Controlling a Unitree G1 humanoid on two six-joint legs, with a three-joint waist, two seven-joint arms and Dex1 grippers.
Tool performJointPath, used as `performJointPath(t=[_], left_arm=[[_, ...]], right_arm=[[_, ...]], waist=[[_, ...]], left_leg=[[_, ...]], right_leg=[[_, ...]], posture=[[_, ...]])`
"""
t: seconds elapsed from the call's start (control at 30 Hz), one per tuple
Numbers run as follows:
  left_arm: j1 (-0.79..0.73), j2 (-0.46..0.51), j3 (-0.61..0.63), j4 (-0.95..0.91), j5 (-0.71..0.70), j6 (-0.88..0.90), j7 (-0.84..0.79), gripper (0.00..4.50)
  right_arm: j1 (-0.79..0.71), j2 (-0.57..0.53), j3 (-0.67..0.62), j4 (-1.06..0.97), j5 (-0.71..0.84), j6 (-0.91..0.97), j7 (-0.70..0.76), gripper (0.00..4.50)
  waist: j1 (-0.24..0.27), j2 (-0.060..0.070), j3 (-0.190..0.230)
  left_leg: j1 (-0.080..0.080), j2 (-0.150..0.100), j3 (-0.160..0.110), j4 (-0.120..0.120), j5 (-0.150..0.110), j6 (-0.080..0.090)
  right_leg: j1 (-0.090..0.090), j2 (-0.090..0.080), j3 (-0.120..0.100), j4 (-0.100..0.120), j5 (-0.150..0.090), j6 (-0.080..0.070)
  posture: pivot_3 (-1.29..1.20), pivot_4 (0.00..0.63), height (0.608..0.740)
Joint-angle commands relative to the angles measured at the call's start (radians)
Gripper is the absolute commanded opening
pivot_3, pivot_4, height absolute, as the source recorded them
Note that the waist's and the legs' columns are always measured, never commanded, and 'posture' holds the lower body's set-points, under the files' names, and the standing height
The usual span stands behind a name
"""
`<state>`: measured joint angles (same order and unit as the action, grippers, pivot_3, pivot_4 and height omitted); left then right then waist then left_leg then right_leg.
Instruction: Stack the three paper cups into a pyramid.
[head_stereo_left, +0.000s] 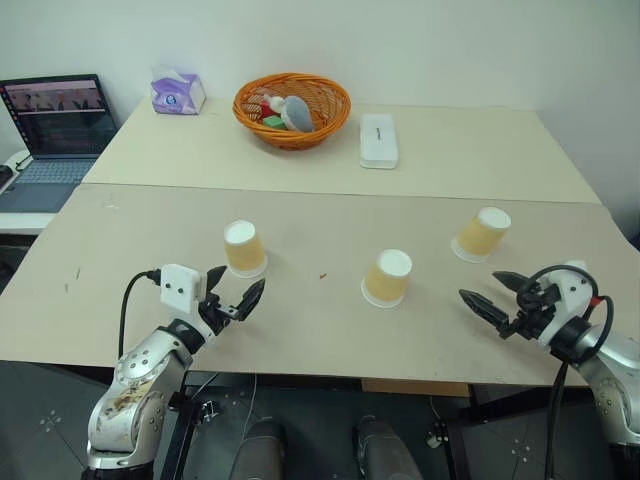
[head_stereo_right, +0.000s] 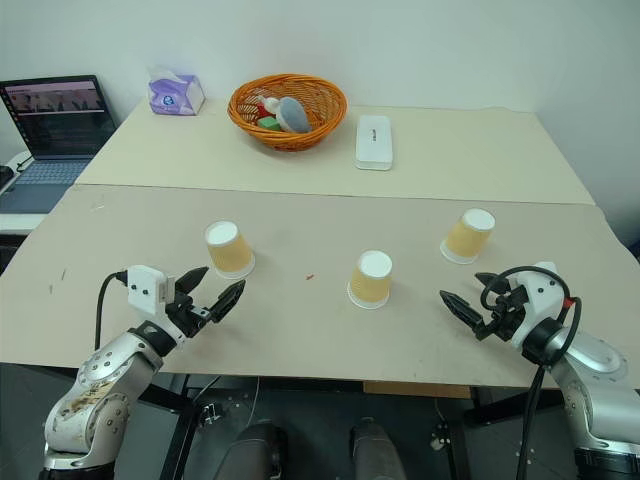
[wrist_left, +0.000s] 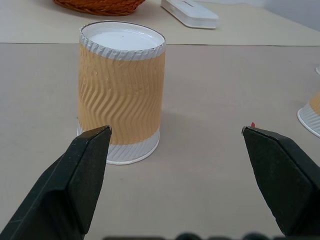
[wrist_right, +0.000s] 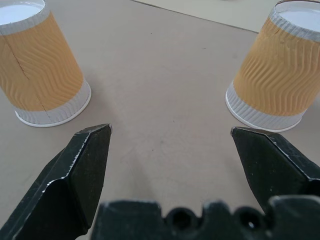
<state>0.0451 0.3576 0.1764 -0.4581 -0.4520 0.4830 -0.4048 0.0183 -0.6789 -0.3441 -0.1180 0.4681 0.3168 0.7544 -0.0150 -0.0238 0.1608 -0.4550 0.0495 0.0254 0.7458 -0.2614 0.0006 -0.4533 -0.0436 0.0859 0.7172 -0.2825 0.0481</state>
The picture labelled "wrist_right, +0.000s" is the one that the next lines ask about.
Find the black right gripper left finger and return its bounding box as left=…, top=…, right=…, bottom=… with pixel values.
left=0, top=123, right=113, bottom=240

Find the orange ribbed paper cup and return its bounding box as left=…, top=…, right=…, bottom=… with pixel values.
left=0, top=0, right=92, bottom=129
left=225, top=0, right=320, bottom=133

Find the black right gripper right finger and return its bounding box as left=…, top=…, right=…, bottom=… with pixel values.
left=230, top=126, right=320, bottom=218

